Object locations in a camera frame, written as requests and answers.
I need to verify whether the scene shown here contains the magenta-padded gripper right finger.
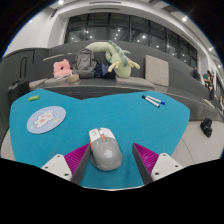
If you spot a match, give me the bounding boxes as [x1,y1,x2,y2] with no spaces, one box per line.
[132,142,184,186]

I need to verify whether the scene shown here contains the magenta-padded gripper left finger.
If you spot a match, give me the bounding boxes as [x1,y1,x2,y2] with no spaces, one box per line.
[40,143,92,186]

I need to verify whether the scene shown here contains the grey white computer mouse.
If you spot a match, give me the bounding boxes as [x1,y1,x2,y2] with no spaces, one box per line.
[88,127,124,172]

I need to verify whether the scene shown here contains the round light-blue cloud mouse pad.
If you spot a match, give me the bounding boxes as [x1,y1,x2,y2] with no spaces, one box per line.
[26,105,67,135]

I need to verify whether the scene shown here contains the black bag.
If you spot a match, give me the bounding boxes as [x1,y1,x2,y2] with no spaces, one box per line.
[199,117,214,138]

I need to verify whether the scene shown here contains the white marker with blue cap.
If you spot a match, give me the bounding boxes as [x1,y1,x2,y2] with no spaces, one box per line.
[145,95,166,106]

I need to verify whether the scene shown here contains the grey flat seat cushion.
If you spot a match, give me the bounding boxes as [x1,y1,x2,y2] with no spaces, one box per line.
[115,76,156,90]
[44,76,69,86]
[29,78,49,90]

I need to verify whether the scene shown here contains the black suitcase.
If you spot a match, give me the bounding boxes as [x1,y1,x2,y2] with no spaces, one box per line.
[7,55,31,105]

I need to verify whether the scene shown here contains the brown straw hat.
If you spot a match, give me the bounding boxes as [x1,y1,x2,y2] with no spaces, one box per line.
[66,73,81,84]

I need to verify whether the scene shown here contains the person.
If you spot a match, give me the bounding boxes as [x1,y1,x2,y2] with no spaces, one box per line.
[193,66,202,81]
[202,69,216,101]

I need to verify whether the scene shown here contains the large beige square cushion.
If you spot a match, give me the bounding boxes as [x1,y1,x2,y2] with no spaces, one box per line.
[144,54,170,87]

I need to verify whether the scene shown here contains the pink plush cushion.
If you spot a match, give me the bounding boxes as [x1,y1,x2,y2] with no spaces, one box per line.
[53,59,72,79]

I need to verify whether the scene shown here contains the dark blue bag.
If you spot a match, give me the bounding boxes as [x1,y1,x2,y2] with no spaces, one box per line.
[93,61,117,80]

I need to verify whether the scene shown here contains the grey backpack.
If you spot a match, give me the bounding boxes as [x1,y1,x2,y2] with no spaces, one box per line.
[72,48,98,79]

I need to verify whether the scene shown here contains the green dragon plush toy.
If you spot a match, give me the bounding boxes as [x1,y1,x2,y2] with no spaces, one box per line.
[85,40,141,79]

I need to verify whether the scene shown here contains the grey stepped bench seating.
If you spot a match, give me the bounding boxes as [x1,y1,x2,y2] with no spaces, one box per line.
[0,40,224,122]

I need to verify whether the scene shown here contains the ceiling lights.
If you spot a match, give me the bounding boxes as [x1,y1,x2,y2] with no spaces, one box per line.
[56,0,214,53]

